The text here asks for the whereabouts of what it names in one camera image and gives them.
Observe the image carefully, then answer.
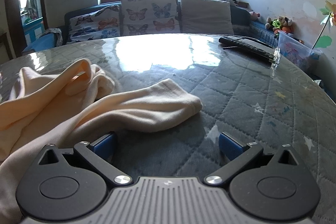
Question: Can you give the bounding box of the cream knit sweater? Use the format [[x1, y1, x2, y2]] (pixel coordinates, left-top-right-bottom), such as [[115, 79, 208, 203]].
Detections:
[[1, 59, 202, 223]]

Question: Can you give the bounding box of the grey quilted star tablecloth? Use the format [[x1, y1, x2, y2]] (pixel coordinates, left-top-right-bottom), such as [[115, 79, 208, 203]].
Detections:
[[1, 34, 335, 223]]

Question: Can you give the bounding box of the black remote control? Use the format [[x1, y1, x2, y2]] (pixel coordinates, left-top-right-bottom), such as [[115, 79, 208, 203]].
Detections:
[[219, 36, 276, 64]]

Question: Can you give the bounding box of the clear plastic storage box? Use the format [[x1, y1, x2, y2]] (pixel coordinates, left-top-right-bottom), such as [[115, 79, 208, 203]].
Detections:
[[278, 31, 322, 73]]

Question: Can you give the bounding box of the blue stool with cloth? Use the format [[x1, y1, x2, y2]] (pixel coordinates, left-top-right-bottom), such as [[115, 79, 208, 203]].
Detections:
[[22, 28, 63, 54]]

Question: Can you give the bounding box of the dark blue sofa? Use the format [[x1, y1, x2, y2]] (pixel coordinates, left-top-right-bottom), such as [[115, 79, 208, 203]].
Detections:
[[22, 0, 280, 53]]

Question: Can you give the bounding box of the left butterfly print cushion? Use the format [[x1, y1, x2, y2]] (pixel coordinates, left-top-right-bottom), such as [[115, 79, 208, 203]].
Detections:
[[67, 5, 121, 44]]

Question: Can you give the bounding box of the butterfly print cushion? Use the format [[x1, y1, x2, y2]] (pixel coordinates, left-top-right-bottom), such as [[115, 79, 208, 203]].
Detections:
[[121, 0, 181, 36], [67, 5, 121, 44]]

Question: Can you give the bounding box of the plush toy pile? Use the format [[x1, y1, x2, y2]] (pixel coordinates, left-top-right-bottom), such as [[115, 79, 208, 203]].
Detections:
[[265, 16, 293, 35]]

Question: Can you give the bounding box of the plain grey cushion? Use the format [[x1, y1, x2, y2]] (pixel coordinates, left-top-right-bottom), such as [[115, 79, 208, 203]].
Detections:
[[180, 0, 234, 35]]

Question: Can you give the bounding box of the middle butterfly print cushion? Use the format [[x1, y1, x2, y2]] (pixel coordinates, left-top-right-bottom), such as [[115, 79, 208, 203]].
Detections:
[[121, 0, 181, 36]]

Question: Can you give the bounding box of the blue plastic drawer unit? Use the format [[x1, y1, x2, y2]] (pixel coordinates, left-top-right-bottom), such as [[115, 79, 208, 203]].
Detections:
[[23, 17, 45, 44]]

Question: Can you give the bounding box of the colourful paper pinwheel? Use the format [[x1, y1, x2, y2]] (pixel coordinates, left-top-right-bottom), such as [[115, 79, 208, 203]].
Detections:
[[312, 1, 335, 49]]

